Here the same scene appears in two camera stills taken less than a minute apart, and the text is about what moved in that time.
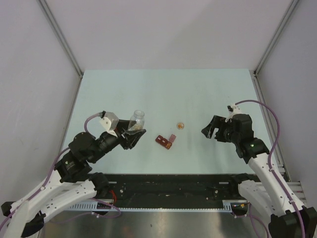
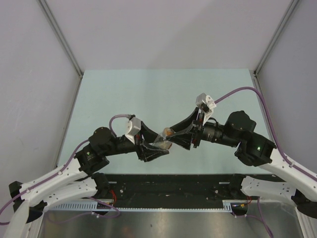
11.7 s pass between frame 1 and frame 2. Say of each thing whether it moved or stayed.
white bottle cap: moved
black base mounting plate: stayed
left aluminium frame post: stayed
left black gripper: moved
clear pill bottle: moved
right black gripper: moved
